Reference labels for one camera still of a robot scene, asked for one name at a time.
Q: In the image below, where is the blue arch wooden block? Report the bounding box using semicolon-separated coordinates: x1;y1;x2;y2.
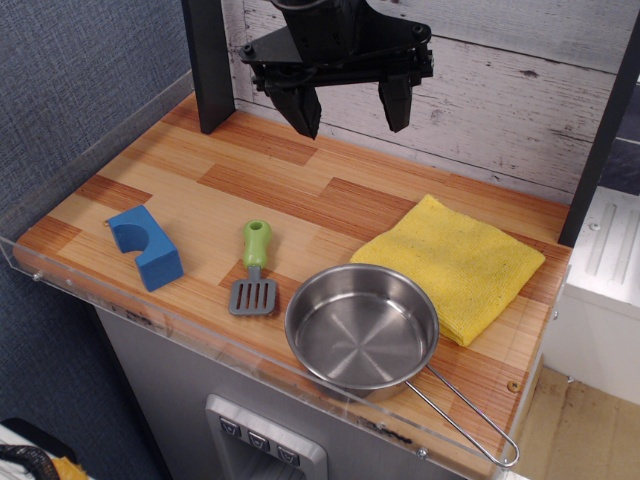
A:
107;205;184;292

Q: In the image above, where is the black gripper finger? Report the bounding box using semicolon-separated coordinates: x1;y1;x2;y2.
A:
378;74;412;133
268;84;321;139

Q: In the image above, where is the yellow cloth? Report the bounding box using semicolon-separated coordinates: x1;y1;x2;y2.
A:
350;195;545;347

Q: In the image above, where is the black left vertical post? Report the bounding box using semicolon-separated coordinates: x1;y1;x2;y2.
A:
181;0;235;134

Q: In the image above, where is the black right vertical post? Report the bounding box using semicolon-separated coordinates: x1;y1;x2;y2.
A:
558;17;639;247

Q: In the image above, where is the stainless steel pan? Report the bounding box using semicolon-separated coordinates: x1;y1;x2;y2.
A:
284;263;518;469

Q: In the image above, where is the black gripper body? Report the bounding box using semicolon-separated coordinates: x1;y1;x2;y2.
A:
239;1;434;99

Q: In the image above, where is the clear acrylic guard rail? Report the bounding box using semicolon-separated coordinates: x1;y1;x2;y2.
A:
4;77;569;478

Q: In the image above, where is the green handled grey spatula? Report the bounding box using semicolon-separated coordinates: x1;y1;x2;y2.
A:
228;220;277;316

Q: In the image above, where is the silver dispenser button panel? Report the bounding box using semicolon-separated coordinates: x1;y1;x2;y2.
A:
205;394;329;479

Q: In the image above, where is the white ridged side unit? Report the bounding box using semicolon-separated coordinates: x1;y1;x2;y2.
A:
542;187;639;404

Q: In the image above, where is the black yellow object corner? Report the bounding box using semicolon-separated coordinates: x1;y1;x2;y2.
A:
1;445;90;480

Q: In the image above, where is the black vertical post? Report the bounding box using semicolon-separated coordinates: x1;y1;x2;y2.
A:
558;17;639;247
181;0;235;134

